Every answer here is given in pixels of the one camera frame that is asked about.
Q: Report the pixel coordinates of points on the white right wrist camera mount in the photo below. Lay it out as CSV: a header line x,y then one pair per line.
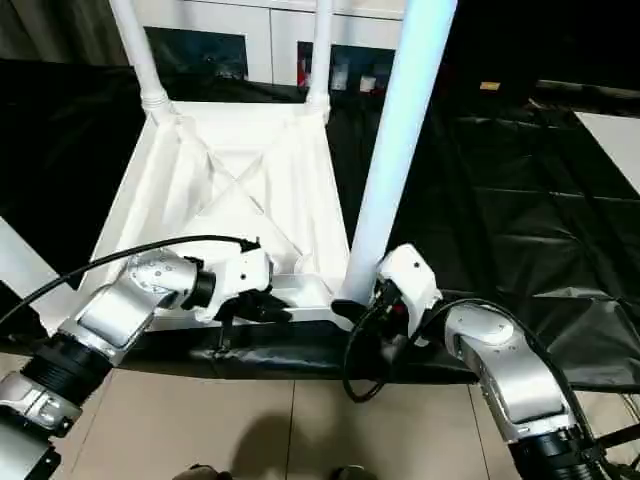
x,y
412,275

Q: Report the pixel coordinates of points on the white cabinet with openings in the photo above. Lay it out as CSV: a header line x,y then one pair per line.
x,y
270,25

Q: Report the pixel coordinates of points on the flat white board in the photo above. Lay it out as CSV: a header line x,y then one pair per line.
x,y
612,145

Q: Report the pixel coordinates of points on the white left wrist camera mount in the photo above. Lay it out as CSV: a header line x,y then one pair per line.
x,y
245,272

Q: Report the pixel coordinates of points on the small tan box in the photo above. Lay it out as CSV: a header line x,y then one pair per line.
x,y
490,86

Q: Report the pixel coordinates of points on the white plastic table top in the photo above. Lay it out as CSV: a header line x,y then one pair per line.
x,y
225,165

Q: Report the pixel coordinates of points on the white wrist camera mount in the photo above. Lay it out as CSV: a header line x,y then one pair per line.
x,y
245,272
412,275

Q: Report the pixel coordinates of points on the grey curtain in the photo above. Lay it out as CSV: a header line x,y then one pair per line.
x,y
50,30

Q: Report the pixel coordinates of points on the black work mat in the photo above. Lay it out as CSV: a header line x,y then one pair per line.
x,y
500,225

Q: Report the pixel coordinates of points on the black folding stand leg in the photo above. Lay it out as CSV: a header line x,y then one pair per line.
x,y
617,437

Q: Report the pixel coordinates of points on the dark right robot foot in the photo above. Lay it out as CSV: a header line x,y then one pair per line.
x,y
352,473

